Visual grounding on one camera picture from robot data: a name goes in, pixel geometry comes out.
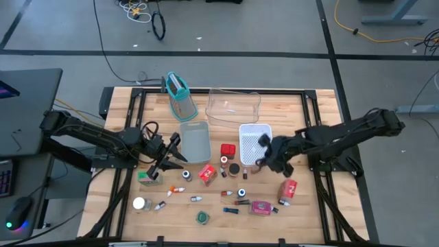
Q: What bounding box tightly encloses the yellow floor cable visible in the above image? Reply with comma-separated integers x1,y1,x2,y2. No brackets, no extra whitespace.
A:
334,0,428,44

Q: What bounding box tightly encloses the pink cereal box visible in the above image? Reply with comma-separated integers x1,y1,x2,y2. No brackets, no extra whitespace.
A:
248,200,273,217

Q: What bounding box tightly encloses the white-lid spice jar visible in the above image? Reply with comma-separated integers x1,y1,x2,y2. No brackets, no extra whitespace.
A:
132,196,153,211

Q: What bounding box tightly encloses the black aluminium table frame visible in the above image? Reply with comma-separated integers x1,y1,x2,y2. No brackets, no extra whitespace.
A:
80,86,380,246

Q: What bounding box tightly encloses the grey power strip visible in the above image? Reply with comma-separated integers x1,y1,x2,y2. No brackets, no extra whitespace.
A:
394,104,439,115

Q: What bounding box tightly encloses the green-label oregano glass jar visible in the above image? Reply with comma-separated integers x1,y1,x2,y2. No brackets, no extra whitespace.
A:
195,211,211,226

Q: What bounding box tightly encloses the teal-handled metal box grater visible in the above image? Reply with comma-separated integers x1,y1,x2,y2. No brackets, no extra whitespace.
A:
165,71,199,123

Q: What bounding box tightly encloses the lit computer screen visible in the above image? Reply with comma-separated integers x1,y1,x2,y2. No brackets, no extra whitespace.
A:
0,80,21,100

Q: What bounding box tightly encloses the white cable bundle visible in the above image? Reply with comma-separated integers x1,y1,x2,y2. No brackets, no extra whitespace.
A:
116,0,154,24

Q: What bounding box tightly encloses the thin yellow cable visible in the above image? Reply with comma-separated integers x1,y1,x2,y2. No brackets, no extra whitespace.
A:
54,98,104,128

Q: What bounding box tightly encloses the black floor cable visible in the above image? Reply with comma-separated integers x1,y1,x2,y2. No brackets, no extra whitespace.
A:
92,0,162,85

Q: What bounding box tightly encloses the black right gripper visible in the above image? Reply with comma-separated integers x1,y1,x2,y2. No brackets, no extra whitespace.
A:
256,133,299,178

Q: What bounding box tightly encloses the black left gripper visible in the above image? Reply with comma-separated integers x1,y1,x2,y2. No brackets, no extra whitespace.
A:
139,132,189,181

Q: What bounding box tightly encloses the backlit computer keyboard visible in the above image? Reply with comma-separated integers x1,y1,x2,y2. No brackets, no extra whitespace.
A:
0,159,15,199

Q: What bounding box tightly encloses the grey plastic bin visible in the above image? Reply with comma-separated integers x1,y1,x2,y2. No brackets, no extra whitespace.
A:
179,120,213,165

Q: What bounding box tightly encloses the clear plastic bin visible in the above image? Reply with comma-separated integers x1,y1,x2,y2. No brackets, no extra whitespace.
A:
204,87,262,129

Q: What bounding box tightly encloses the black coiled cable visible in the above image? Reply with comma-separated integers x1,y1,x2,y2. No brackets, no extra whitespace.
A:
150,10,167,41

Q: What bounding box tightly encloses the dark grey keyboard desk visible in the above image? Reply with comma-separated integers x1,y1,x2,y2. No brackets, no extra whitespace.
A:
0,152,56,241

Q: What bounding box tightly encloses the grey desk leg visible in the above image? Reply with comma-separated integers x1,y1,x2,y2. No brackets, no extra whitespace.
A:
359,0,429,27

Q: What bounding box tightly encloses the black computer mouse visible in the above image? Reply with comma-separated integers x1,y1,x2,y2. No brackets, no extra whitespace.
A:
4,196,34,232

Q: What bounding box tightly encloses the white perforated plastic basket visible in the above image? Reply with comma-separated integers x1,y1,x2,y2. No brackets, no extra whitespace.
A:
238,123,274,168

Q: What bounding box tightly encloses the black cable bundle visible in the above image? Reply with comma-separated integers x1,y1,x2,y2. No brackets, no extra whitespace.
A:
413,29,439,56

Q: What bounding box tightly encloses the red paprika tin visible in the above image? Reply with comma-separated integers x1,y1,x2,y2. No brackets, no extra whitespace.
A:
220,143,237,159

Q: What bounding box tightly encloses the green Apple Jacks box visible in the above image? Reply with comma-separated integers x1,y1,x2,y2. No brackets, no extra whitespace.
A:
137,170,164,187

